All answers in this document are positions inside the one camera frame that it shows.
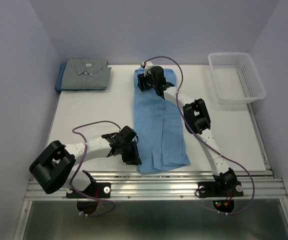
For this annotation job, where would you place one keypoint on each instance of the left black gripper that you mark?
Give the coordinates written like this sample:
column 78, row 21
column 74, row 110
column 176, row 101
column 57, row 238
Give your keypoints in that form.
column 134, row 158

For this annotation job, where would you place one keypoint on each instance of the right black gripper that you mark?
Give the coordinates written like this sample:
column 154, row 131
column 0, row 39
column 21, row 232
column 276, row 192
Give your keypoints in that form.
column 142, row 79

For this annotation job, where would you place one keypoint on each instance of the light blue long sleeve shirt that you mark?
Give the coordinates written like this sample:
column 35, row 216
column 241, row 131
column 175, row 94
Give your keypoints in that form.
column 159, row 128

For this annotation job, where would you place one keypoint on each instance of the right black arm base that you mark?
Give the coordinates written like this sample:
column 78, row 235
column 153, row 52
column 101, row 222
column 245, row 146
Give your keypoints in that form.
column 211, row 189

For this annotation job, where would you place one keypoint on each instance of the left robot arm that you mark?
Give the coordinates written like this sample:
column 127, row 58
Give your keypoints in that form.
column 53, row 168

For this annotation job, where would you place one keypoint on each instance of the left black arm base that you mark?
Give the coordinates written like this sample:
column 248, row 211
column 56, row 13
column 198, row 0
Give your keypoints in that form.
column 98, row 190

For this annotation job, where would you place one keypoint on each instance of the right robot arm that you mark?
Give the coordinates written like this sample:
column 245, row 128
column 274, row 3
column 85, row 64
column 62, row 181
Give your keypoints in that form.
column 198, row 123

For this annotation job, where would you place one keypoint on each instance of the folded grey shirt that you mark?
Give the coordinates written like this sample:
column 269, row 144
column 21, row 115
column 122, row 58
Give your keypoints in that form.
column 85, row 75

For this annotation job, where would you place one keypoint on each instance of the white plastic basket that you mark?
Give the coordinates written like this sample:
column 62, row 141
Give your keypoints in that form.
column 235, row 78

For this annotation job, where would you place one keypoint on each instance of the folded dark blue shirt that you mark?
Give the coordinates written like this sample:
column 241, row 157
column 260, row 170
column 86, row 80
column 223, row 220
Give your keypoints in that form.
column 58, row 82

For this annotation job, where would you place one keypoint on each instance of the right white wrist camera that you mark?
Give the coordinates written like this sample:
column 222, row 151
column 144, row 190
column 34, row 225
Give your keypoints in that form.
column 147, row 65

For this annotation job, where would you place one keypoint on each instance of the aluminium mounting rail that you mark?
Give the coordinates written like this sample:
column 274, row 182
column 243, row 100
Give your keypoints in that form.
column 179, row 185

